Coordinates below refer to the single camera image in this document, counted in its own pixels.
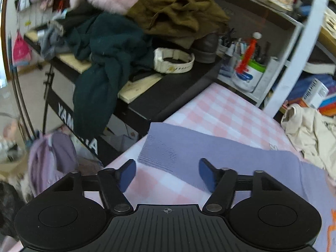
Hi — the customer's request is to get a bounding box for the white wristwatch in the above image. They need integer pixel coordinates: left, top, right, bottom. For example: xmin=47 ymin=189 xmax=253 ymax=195
xmin=153 ymin=47 xmax=195 ymax=74

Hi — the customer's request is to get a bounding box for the pink and purple sweater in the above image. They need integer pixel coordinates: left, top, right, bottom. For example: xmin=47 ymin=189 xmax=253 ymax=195
xmin=138 ymin=122 xmax=336 ymax=252

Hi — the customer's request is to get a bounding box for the black digital piano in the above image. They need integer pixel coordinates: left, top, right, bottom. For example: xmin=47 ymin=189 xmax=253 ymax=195
xmin=23 ymin=29 xmax=224 ymax=166

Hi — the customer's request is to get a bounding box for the white pen cup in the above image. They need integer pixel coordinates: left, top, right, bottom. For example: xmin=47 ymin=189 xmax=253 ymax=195
xmin=230 ymin=58 xmax=267 ymax=93

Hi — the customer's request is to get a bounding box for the white barcode box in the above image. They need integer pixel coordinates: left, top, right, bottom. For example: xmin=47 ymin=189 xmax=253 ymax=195
xmin=301 ymin=78 xmax=329 ymax=109

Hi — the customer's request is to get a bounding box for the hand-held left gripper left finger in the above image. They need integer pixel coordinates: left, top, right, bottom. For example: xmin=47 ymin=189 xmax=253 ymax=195
xmin=51 ymin=160 xmax=137 ymax=214

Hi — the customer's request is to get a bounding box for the grey cloth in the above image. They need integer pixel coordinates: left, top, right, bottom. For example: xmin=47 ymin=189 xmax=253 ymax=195
xmin=39 ymin=20 xmax=67 ymax=59

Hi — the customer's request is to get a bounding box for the cream tote bag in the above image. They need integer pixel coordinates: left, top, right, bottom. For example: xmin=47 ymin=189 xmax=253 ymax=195
xmin=280 ymin=104 xmax=336 ymax=181

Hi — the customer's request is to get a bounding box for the olive green garment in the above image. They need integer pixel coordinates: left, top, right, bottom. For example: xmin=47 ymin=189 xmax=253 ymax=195
xmin=125 ymin=0 xmax=232 ymax=50

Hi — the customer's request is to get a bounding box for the pink hanging bag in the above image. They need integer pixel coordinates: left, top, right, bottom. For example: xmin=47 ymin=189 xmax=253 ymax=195
xmin=11 ymin=31 xmax=32 ymax=67

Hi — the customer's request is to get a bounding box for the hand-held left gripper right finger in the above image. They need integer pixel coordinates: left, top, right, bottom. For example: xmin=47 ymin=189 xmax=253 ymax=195
xmin=199 ymin=158 xmax=286 ymax=214

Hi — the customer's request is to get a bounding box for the white bookshelf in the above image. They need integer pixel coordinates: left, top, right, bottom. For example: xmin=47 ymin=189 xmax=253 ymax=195
xmin=181 ymin=0 xmax=336 ymax=118

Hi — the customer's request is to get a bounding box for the dark green garment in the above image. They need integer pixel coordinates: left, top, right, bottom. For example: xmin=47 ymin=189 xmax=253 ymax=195
xmin=62 ymin=13 xmax=158 ymax=140

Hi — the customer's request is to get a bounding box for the purple backpack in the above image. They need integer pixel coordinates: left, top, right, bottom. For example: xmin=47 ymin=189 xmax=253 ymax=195
xmin=27 ymin=132 xmax=80 ymax=198

